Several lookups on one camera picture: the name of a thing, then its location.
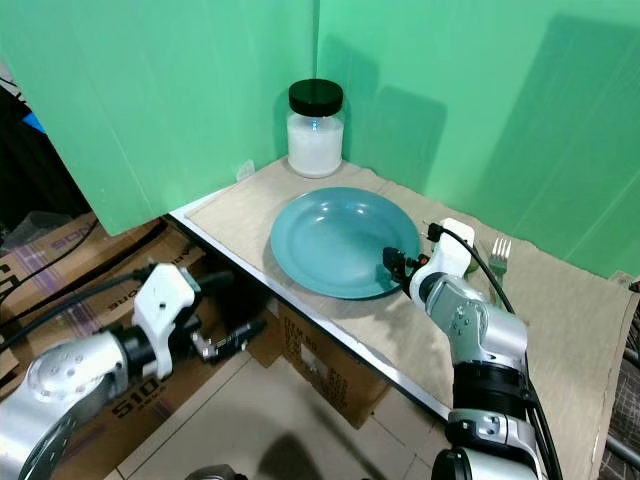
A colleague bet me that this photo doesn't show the teal round plate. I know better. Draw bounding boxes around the teal round plate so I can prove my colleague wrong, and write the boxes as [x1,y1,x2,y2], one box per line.
[269,186,421,300]

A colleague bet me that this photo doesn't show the silver metal fork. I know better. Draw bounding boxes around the silver metal fork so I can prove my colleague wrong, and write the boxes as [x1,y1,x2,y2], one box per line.
[489,237,514,283]

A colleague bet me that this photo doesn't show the brown cardboard box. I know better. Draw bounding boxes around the brown cardboard box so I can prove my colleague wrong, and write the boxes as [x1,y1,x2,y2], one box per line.
[245,298,443,431]

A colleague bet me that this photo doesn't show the grey robot foot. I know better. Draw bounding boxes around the grey robot foot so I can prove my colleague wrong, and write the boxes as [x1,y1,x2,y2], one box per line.
[188,462,256,480]

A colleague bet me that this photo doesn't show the glass jar with black lid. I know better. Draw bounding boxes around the glass jar with black lid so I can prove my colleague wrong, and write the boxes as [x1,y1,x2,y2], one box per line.
[286,78,346,180]

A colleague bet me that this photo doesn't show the flat printed cardboard box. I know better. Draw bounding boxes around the flat printed cardboard box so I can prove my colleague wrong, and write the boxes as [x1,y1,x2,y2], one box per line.
[0,215,166,331]

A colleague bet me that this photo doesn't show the beige table mat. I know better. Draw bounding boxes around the beige table mat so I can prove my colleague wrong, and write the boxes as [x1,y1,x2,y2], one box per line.
[188,157,640,480]

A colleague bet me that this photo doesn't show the green backdrop panel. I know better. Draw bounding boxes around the green backdrop panel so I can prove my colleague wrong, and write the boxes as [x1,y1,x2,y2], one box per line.
[315,0,640,283]
[0,0,323,238]

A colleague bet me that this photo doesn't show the blue sheet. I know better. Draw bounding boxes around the blue sheet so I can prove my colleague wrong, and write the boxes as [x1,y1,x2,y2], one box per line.
[18,110,48,137]

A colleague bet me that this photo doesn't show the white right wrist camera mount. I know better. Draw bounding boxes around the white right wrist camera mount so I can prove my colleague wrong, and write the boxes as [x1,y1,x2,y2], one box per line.
[408,218,477,303]

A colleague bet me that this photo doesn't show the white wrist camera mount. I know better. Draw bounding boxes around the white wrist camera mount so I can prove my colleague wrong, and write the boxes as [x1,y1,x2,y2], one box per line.
[408,218,477,303]
[130,262,202,363]

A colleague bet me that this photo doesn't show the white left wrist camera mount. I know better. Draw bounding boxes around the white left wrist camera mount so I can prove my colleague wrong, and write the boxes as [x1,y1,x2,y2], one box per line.
[130,262,202,363]

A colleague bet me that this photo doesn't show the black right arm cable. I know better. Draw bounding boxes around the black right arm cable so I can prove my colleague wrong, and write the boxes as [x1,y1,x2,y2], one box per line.
[428,222,521,313]

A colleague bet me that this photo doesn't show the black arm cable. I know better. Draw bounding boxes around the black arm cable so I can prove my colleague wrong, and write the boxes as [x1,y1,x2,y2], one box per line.
[0,268,156,336]
[428,222,521,313]

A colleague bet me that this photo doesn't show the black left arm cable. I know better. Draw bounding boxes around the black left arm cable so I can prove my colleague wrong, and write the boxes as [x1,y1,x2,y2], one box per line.
[0,268,156,336]

